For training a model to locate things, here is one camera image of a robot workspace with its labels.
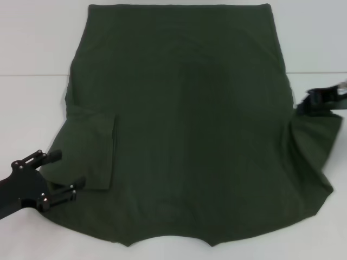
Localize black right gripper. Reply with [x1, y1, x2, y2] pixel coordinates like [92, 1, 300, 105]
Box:
[297, 86, 347, 116]

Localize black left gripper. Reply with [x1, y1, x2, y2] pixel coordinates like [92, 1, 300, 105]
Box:
[0, 148, 86, 220]

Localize dark green t-shirt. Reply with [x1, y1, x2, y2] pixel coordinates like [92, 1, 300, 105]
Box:
[37, 3, 344, 241]

